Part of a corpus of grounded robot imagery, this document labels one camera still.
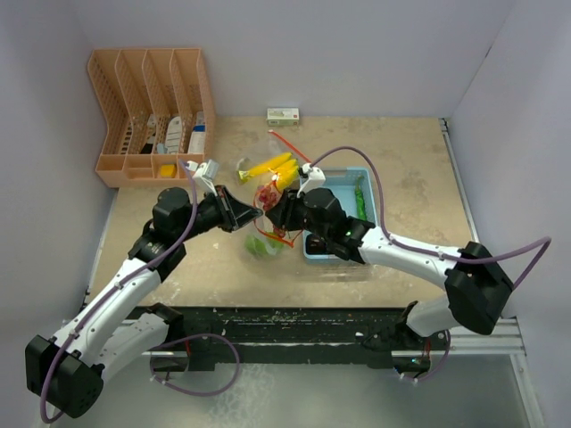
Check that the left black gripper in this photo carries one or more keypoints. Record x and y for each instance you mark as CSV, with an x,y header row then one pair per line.
x,y
233,213

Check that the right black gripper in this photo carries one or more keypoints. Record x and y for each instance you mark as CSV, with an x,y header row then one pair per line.
x,y
284,213

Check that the green cabbage toy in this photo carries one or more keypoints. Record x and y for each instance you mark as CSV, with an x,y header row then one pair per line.
x,y
255,246

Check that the dark brown mangosteen toy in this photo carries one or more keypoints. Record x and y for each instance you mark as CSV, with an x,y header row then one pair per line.
x,y
315,246

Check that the red grapes bunch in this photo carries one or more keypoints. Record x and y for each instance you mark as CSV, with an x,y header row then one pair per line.
x,y
267,197

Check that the green cucumber toy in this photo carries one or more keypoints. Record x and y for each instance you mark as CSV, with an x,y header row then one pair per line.
x,y
360,201

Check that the yellow banana bunch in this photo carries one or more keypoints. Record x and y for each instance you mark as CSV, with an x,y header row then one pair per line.
x,y
279,171

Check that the clear zip bag orange zipper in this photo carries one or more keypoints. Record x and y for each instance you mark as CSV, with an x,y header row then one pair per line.
x,y
272,145

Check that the green apple toy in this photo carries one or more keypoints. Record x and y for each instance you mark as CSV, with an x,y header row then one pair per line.
x,y
273,248

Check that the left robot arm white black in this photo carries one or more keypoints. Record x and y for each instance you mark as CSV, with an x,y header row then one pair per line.
x,y
69,369

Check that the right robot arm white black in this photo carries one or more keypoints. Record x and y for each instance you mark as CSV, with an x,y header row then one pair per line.
x,y
476,288

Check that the light blue plastic basket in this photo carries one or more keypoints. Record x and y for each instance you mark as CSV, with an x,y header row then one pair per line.
x,y
341,182

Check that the white blue item in organizer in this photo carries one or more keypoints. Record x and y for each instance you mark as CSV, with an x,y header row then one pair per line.
x,y
197,139

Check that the yellow item in organizer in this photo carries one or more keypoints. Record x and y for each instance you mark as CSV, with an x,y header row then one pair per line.
x,y
167,171

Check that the white bottle in organizer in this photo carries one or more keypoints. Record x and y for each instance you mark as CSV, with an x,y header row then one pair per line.
x,y
173,135

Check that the small white green box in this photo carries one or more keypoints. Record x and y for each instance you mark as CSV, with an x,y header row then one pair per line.
x,y
283,117

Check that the orange desk file organizer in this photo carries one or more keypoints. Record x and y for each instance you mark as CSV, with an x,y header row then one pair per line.
x,y
139,91

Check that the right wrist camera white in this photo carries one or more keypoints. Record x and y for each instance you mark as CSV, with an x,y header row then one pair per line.
x,y
311,177

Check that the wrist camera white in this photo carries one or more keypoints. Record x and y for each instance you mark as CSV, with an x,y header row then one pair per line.
x,y
203,174
311,177

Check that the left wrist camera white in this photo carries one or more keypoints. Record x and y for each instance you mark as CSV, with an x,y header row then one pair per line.
x,y
203,174

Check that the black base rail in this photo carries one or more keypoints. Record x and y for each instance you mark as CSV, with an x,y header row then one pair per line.
x,y
306,336

